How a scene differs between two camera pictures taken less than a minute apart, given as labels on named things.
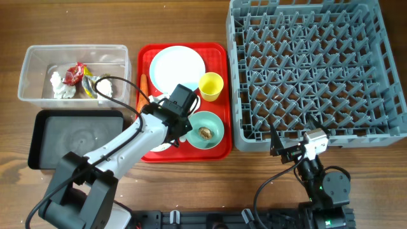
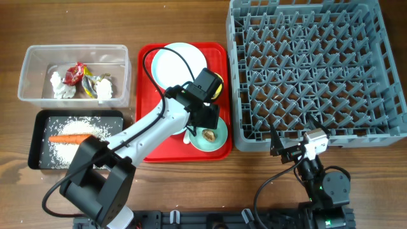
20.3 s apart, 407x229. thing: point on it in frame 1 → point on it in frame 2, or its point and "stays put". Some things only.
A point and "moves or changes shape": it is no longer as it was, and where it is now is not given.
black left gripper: [183, 128] → [206, 117]
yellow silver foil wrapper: [88, 82] stays put
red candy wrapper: [74, 74] stays put
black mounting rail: [224, 219] stays put
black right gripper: [277, 149] stays put
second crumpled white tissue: [61, 90] stays put
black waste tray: [55, 132] stays put
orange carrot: [144, 88] → [77, 138]
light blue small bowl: [168, 145] moves or changes shape
